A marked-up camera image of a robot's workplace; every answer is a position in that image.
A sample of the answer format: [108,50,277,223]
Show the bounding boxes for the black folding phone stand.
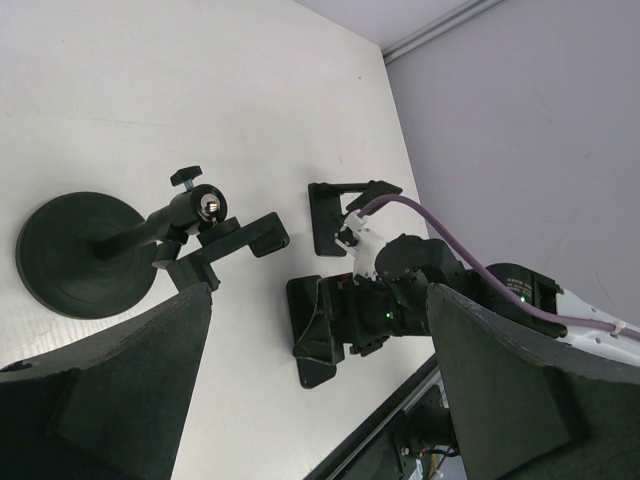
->
[308,180,403,257]

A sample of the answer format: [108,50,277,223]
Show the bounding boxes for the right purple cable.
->
[359,195,640,342]

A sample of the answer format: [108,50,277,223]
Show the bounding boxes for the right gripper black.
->
[292,274,430,365]

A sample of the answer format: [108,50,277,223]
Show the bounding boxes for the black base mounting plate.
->
[307,357,460,479]

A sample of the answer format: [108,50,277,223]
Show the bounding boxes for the right aluminium frame post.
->
[382,0,505,66]

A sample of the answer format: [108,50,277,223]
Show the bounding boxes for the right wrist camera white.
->
[334,210,386,281]

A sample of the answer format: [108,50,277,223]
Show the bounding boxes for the black smartphone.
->
[286,275,348,390]

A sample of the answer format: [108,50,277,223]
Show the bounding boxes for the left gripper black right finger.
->
[427,285,639,479]

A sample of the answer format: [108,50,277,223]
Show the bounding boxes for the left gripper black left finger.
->
[1,284,212,479]

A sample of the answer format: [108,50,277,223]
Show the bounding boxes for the black round-base phone stand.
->
[15,166,290,320]

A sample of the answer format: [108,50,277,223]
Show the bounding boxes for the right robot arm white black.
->
[287,230,639,367]

